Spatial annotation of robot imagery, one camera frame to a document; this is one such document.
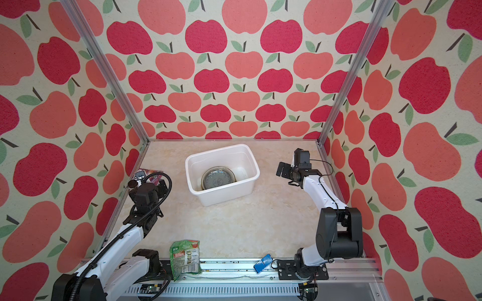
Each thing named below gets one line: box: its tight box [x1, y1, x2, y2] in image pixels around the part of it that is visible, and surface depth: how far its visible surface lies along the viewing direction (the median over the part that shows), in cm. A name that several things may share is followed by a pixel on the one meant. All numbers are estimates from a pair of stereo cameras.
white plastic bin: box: [185, 143, 261, 207], surface depth 94 cm
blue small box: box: [253, 253, 274, 275], surface depth 75 cm
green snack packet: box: [169, 239, 203, 282], surface depth 78 cm
